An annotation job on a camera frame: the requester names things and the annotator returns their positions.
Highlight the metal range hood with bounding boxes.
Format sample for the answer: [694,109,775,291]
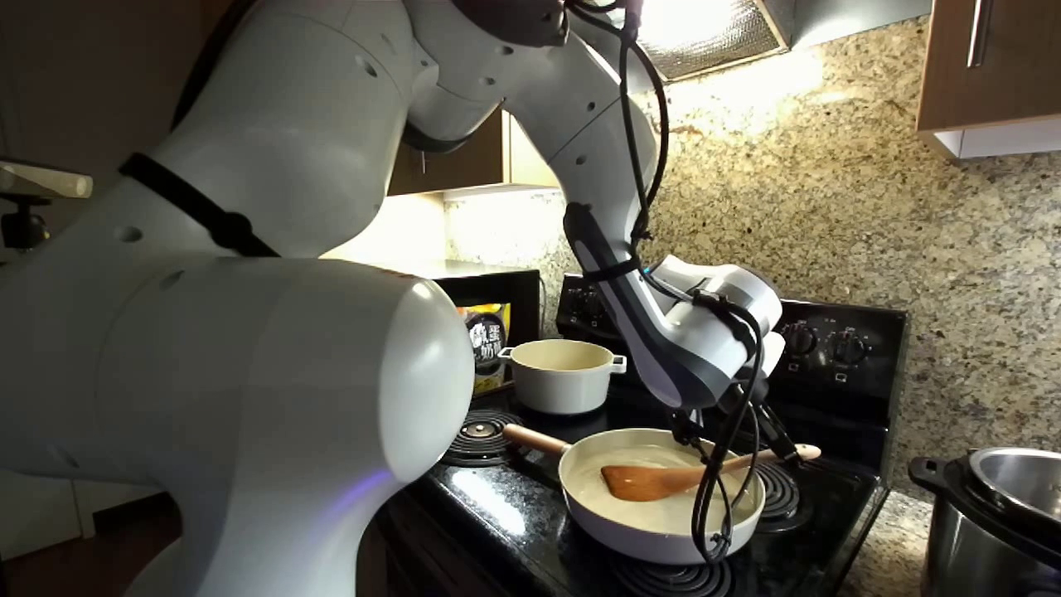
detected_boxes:
[566,0,931,92]

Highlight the white frying pan wooden handle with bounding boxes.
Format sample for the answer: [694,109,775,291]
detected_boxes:
[499,421,770,567]

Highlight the stainless steel pressure cooker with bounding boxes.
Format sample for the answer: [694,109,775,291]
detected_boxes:
[904,444,1061,597]

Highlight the brown wall cabinet metal handle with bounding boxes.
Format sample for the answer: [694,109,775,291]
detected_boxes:
[919,0,1061,161]

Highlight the wooden spatula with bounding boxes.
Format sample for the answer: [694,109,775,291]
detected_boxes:
[596,442,826,503]

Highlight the yellow black snack bag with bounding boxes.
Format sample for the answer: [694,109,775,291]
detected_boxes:
[459,298,515,397]

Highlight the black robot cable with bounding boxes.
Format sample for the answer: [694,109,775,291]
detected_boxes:
[574,0,775,567]

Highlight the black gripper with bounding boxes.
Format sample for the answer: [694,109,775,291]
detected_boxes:
[669,387,810,472]

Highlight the black microwave oven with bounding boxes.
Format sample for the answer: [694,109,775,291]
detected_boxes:
[433,267,542,397]

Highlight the white pot with handles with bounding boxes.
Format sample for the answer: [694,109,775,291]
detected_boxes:
[496,335,631,419]

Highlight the black electric stove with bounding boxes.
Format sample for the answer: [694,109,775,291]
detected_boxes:
[373,270,910,597]

